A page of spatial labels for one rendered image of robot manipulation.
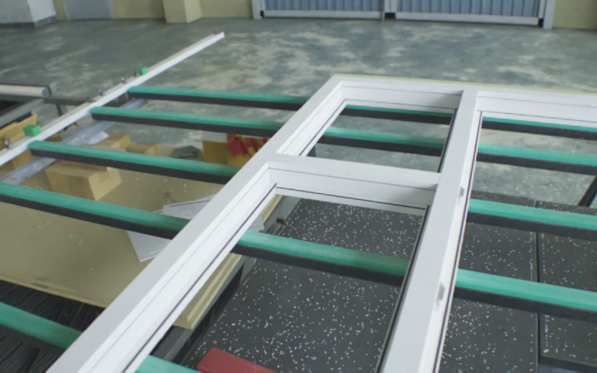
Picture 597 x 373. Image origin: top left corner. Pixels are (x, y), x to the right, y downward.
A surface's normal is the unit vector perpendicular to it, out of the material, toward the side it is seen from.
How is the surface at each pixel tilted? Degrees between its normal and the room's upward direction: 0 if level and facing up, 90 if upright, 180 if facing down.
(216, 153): 90
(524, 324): 0
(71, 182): 90
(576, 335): 0
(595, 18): 90
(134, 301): 0
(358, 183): 90
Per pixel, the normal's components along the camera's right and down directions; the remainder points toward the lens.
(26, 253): -0.07, -0.86
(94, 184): 0.92, 0.14
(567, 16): -0.36, 0.50
